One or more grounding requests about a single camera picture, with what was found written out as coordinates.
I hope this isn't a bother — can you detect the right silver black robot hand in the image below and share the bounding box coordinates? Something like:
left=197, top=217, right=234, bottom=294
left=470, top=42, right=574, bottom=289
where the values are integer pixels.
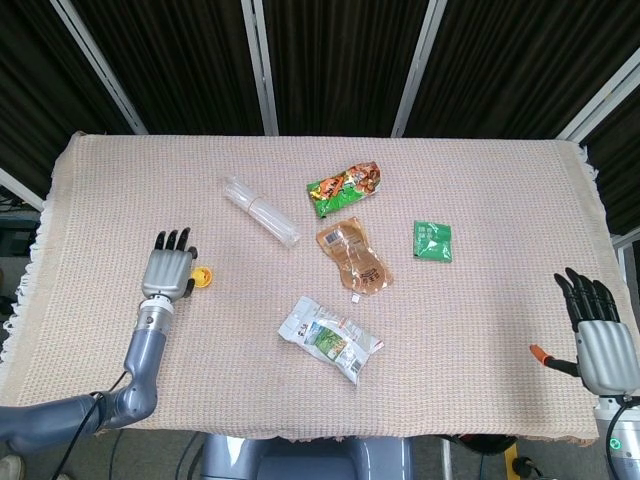
left=529, top=267, right=640, bottom=399

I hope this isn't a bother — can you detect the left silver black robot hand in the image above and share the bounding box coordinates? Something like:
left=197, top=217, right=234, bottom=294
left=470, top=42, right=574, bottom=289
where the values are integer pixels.
left=141, top=227, right=200, bottom=302

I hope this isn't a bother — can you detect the grey robot torso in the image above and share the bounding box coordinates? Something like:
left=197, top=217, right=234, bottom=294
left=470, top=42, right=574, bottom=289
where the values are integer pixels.
left=199, top=433, right=414, bottom=480

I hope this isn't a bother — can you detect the yellow power strip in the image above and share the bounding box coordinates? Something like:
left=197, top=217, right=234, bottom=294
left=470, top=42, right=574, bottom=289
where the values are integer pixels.
left=503, top=442, right=531, bottom=480

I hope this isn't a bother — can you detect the small green sachet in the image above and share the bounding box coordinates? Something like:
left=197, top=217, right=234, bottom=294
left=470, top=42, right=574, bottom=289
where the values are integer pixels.
left=412, top=219, right=455, bottom=262

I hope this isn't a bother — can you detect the beige woven tablecloth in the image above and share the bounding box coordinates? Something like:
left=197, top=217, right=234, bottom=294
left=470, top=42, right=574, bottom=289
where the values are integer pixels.
left=0, top=130, right=632, bottom=444

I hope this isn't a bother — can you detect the dark pleated curtain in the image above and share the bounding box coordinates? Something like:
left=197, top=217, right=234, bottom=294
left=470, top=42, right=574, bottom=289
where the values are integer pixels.
left=0, top=0, right=640, bottom=236

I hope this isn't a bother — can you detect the green orange snack bag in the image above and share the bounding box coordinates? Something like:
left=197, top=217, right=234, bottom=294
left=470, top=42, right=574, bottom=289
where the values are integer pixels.
left=306, top=160, right=385, bottom=220

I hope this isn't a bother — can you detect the white green snack bag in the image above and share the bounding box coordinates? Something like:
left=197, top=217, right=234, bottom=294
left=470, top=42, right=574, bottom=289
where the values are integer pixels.
left=278, top=295, right=385, bottom=387

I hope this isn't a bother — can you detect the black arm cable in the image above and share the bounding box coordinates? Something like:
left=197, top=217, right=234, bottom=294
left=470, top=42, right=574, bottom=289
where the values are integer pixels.
left=53, top=370, right=126, bottom=480

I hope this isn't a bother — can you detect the brown spout pouch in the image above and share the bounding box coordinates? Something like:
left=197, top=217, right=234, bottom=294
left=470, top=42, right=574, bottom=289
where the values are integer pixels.
left=315, top=216, right=395, bottom=304

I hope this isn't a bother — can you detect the white frame post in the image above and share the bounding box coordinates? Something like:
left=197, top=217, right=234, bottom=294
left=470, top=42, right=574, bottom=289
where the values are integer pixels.
left=389, top=0, right=449, bottom=137
left=0, top=167, right=47, bottom=212
left=554, top=49, right=640, bottom=144
left=49, top=0, right=149, bottom=135
left=240, top=0, right=280, bottom=136

